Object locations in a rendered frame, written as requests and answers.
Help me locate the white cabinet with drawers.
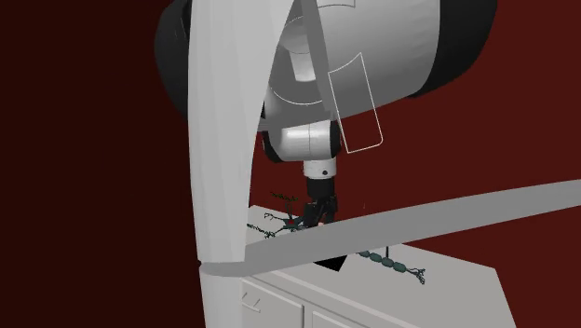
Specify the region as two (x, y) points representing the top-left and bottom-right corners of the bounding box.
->
(239, 204), (519, 328)

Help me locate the dark green beaded twig plant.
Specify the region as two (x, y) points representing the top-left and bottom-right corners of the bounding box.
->
(246, 190), (427, 286)

